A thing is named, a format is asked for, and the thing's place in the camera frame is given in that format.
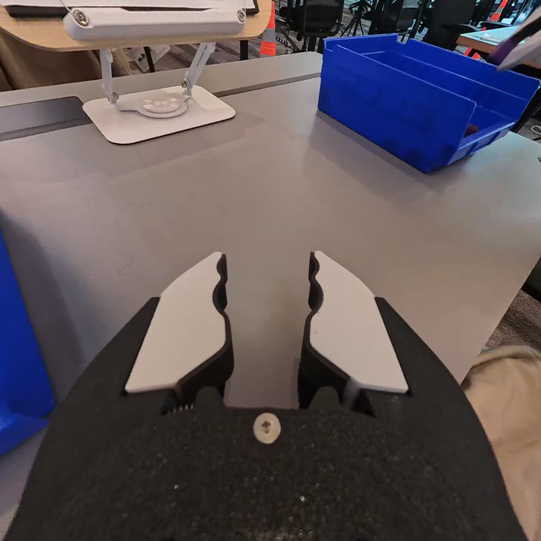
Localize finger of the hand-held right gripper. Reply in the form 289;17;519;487
505;16;541;43
495;40;541;72

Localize long wooden desk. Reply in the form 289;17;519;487
456;23;541;56

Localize orange traffic cone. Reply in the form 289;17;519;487
260;0;276;58

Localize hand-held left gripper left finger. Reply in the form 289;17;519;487
125;251;235;408

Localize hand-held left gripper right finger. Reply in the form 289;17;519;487
298;250;410;408

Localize purple wooden cube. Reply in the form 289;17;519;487
492;36;529;64

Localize black office chair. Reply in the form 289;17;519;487
292;0;345;41

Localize blue plastic bin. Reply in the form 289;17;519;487
317;33;541;175
0;224;56;457

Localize white folding stand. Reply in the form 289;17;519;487
63;8;248;145

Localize brown fabric cover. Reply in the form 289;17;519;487
0;32;127;91

